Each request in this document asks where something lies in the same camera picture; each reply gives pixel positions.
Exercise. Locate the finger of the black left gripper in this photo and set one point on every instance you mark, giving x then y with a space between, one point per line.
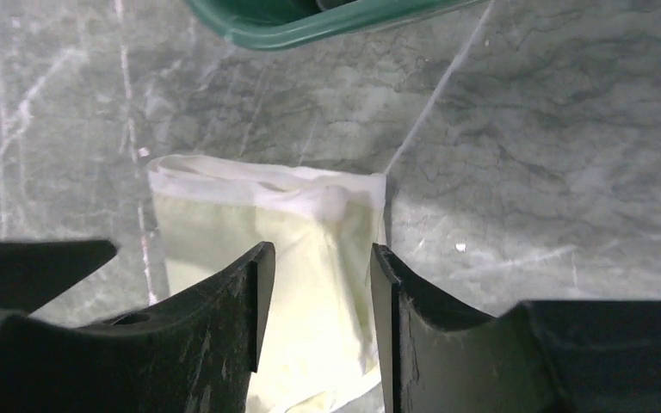
34 273

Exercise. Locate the cream cloth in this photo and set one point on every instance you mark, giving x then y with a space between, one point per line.
319 349

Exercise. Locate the green compartment organizer tray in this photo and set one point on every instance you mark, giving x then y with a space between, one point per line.
280 25

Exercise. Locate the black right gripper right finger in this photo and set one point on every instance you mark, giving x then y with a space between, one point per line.
438 354

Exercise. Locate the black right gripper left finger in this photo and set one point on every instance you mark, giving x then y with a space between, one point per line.
192 352

